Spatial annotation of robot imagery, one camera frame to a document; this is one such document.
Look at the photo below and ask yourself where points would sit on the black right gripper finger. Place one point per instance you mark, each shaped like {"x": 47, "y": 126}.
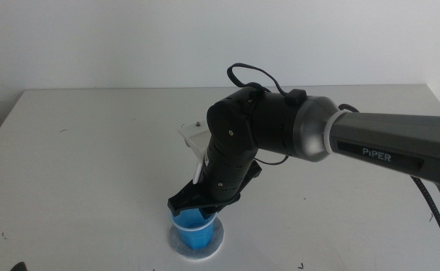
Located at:
{"x": 206, "y": 214}
{"x": 175, "y": 207}

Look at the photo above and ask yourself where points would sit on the blue plastic cup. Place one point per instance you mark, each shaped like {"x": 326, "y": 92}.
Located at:
{"x": 193, "y": 238}

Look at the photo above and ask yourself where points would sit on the black grey right Piper arm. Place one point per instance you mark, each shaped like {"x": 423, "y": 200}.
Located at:
{"x": 393, "y": 131}

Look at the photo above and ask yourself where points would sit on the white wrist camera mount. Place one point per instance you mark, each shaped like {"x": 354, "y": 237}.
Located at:
{"x": 196, "y": 141}

